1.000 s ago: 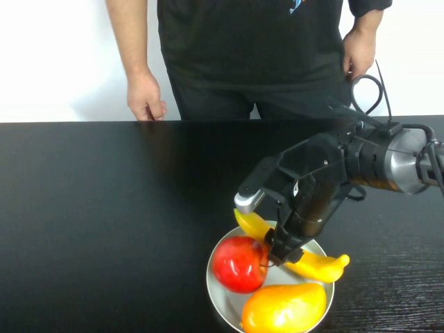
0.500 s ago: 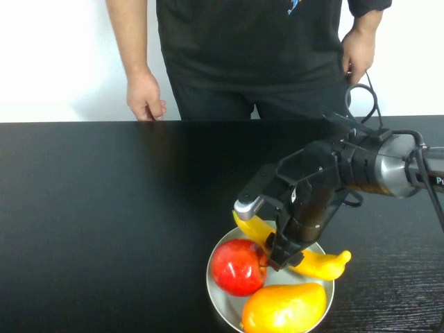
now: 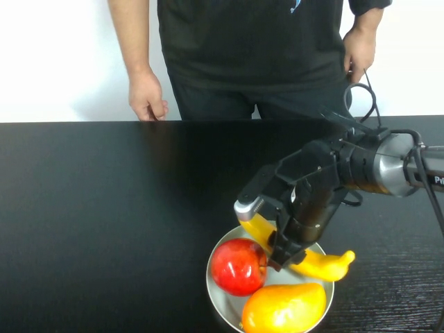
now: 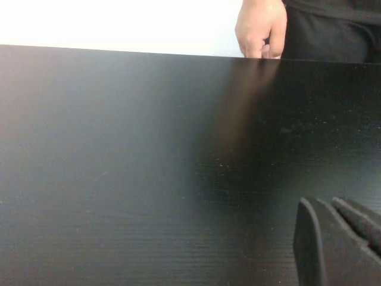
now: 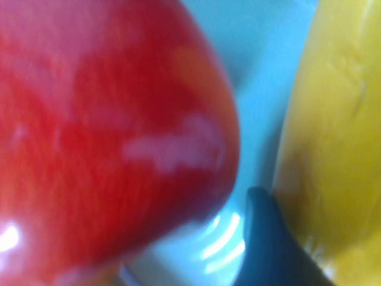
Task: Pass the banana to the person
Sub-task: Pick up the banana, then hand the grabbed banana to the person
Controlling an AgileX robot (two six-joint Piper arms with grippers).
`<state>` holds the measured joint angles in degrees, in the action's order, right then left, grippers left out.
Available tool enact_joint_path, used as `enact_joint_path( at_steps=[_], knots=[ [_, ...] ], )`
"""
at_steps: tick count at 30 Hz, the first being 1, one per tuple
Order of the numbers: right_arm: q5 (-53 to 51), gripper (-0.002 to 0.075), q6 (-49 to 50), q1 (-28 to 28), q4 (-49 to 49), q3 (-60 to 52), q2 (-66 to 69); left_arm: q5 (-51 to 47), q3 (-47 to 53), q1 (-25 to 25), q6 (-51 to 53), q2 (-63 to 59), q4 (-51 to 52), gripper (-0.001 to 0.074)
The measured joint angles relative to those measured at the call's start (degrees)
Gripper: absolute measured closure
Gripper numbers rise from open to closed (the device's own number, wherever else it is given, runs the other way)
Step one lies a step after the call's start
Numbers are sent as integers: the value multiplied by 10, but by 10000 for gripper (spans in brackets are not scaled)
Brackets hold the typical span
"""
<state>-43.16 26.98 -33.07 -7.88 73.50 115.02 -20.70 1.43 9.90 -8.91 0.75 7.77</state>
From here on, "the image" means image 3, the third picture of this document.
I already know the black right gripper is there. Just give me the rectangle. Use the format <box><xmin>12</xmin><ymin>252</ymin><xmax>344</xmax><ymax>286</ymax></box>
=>
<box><xmin>268</xmin><ymin>138</ymin><xmax>348</xmax><ymax>273</ymax></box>

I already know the yellow plastic banana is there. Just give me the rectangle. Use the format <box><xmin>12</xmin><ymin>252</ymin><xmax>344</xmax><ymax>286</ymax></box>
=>
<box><xmin>239</xmin><ymin>213</ymin><xmax>357</xmax><ymax>282</ymax></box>

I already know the person's right forearm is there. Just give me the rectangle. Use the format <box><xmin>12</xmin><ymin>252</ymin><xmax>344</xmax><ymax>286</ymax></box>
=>
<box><xmin>108</xmin><ymin>0</ymin><xmax>153</xmax><ymax>76</ymax></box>

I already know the person's left forearm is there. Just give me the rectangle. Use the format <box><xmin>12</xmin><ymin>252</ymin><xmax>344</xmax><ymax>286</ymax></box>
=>
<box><xmin>353</xmin><ymin>6</ymin><xmax>386</xmax><ymax>34</ymax></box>

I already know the person's black clothed torso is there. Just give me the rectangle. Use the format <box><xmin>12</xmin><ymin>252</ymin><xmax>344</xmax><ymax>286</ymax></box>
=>
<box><xmin>156</xmin><ymin>0</ymin><xmax>393</xmax><ymax>121</ymax></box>

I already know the person's right hand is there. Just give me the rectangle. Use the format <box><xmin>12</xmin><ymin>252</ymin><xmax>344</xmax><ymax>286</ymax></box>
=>
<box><xmin>128</xmin><ymin>69</ymin><xmax>170</xmax><ymax>122</ymax></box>

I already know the person's left hand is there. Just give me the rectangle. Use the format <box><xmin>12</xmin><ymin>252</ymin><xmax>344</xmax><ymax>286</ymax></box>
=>
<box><xmin>342</xmin><ymin>26</ymin><xmax>377</xmax><ymax>84</ymax></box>

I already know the red apple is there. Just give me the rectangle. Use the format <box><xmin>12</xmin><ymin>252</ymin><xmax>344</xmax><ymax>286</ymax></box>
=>
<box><xmin>210</xmin><ymin>237</ymin><xmax>268</xmax><ymax>298</ymax></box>

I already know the orange yellow mango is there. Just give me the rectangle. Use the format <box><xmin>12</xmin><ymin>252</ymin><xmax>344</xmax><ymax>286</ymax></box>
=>
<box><xmin>241</xmin><ymin>282</ymin><xmax>327</xmax><ymax>333</ymax></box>

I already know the black zip tie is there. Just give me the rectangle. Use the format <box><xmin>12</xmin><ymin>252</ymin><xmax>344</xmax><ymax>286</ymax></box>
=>
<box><xmin>362</xmin><ymin>68</ymin><xmax>382</xmax><ymax>128</ymax></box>

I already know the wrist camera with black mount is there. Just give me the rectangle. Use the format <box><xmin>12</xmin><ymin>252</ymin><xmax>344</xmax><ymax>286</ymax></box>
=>
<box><xmin>234</xmin><ymin>161</ymin><xmax>296</xmax><ymax>223</ymax></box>

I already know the looped black cable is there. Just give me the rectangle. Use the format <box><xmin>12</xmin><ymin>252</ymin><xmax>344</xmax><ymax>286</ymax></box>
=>
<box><xmin>343</xmin><ymin>82</ymin><xmax>377</xmax><ymax>123</ymax></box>

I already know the long black arm cable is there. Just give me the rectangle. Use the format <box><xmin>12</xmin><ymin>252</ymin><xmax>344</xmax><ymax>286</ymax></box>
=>
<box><xmin>391</xmin><ymin>130</ymin><xmax>444</xmax><ymax>240</ymax></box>

